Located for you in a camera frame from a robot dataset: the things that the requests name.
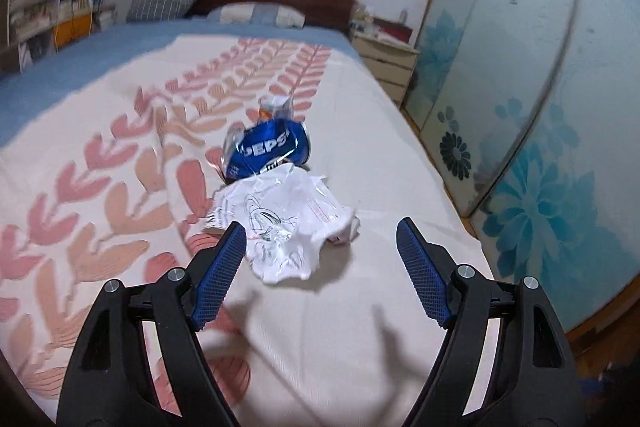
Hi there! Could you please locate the white pink leaf-print bedspread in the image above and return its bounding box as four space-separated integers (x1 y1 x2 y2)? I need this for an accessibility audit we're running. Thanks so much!
1 35 485 426

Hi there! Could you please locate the large crumpled white paper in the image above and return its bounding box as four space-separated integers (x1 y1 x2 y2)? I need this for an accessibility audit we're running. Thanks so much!
204 164 360 285

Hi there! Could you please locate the floral glass sliding wardrobe door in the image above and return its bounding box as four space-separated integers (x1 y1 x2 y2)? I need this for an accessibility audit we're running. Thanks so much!
406 0 639 329

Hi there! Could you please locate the blue crushed Pepsi wrapper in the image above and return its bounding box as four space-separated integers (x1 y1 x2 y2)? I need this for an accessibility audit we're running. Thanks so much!
220 95 310 182

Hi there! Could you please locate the blue bed sheet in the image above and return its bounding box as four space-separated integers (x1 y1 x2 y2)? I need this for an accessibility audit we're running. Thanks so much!
1 17 359 145

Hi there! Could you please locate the light wooden nightstand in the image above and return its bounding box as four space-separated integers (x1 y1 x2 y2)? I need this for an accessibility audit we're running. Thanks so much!
350 31 419 107

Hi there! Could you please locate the white blue flat pillow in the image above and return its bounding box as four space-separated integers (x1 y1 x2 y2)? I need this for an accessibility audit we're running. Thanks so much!
206 2 306 29

